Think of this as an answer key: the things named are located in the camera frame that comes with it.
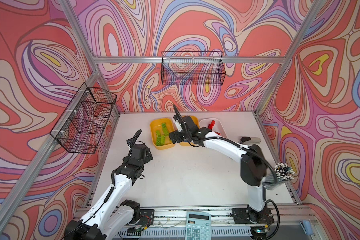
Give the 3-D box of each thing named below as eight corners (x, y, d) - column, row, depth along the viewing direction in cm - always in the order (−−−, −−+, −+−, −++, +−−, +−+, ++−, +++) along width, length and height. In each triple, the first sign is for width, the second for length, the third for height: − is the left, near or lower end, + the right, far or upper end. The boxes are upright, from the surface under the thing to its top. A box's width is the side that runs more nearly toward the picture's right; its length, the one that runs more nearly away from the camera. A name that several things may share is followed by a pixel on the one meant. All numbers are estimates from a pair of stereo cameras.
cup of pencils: (263, 190, 83) (280, 178, 69) (258, 176, 89) (273, 162, 74) (278, 190, 83) (298, 178, 69) (272, 176, 89) (289, 162, 74)
